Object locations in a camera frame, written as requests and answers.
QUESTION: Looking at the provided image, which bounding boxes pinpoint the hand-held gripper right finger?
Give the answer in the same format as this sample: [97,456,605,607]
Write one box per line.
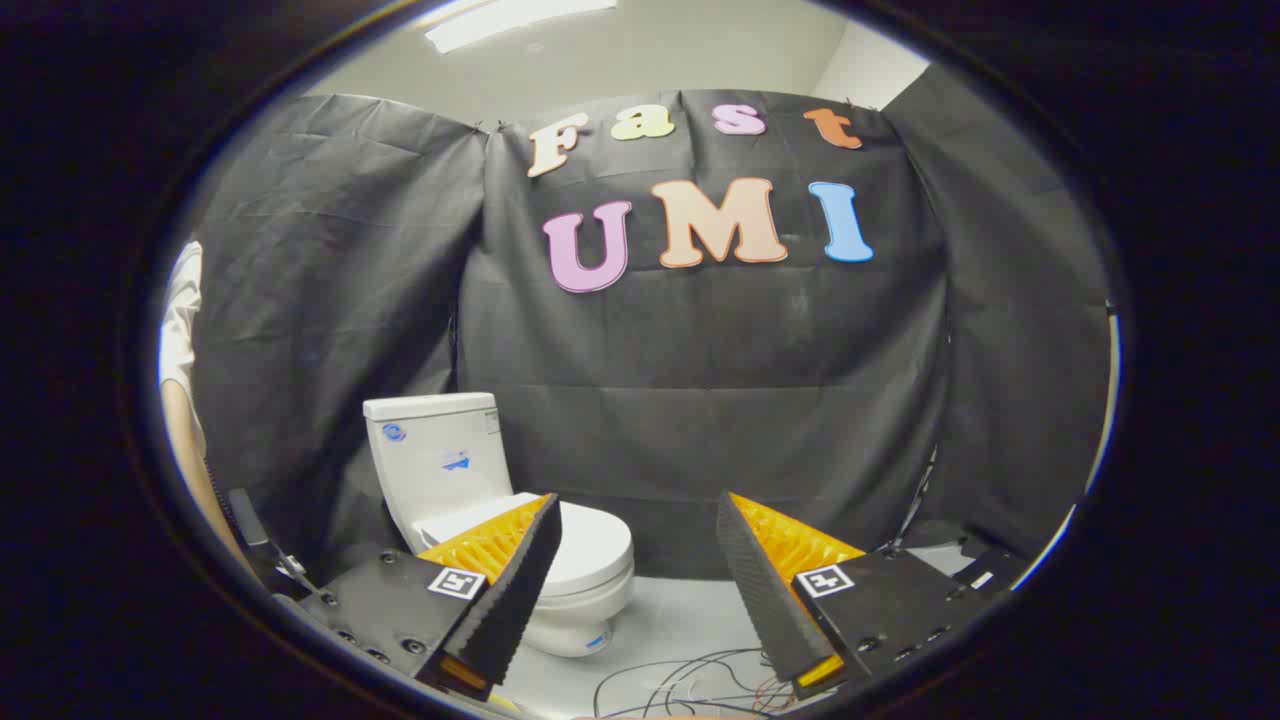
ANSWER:
[716,490,1003,701]

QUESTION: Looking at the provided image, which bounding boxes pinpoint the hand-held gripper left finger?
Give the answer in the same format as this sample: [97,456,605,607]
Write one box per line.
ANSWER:
[300,492,563,702]

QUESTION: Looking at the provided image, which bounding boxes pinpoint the white toilet lid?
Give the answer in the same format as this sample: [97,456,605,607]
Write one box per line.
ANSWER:
[415,493,635,601]

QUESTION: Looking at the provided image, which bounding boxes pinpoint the white toilet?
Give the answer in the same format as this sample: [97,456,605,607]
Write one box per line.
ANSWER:
[363,392,636,659]

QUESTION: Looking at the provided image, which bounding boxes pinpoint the black backdrop cloth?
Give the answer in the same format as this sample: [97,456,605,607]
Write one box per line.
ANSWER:
[190,65,1113,583]

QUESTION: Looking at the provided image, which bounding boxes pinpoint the black equipment case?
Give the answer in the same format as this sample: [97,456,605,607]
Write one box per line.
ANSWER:
[900,520,1033,593]

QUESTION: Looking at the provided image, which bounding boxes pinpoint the black device with metal clip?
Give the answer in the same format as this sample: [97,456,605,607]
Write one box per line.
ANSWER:
[226,488,313,601]

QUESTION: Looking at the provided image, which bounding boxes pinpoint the person's white shirt sleeve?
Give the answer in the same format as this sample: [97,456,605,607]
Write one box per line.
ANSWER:
[160,240,207,453]

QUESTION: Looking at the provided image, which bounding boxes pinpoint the ceiling light panel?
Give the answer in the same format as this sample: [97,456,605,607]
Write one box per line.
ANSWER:
[425,0,619,54]

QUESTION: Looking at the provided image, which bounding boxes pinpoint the tangled floor cables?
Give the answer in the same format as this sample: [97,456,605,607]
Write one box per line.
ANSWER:
[592,648,801,719]

